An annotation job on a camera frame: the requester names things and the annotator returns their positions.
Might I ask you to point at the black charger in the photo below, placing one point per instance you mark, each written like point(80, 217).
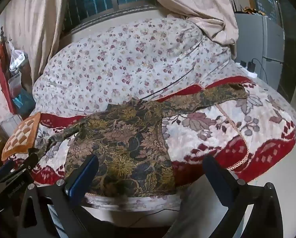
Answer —
point(251, 65)

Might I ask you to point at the black router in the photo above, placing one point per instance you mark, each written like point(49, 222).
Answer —
point(237, 6)

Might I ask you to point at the beige curtain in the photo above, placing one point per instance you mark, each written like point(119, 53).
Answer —
point(28, 24)
point(195, 2)

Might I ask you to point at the orange checkered cushion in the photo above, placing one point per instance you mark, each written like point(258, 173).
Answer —
point(20, 136)

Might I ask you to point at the white quilt with small flowers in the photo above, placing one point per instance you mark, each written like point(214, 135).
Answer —
point(118, 62)

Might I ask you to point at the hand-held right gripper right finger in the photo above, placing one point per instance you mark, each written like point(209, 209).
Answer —
point(218, 181)

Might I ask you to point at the red and white leaf blanket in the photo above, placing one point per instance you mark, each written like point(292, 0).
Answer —
point(237, 133)

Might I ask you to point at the white bed base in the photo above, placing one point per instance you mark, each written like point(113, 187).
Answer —
point(128, 210)

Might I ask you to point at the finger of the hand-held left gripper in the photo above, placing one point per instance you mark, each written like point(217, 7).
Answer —
point(4, 169)
point(30, 160)

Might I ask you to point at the dark floral long-sleeved top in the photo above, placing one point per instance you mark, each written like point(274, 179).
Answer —
point(123, 138)

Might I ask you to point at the grey refrigerator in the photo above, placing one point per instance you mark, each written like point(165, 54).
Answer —
point(259, 47)

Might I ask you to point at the clear plastic bag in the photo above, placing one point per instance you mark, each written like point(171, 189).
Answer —
point(16, 59)

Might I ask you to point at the white power strip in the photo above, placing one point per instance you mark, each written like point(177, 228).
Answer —
point(248, 71)

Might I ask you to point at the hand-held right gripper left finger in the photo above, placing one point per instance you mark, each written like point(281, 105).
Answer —
point(83, 178)

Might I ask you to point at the red wooden frame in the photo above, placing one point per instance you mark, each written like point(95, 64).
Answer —
point(2, 69)

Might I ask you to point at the person's grey trouser leg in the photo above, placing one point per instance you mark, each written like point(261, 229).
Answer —
point(207, 215)

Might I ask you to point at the teal box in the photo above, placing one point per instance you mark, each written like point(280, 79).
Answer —
point(22, 101)

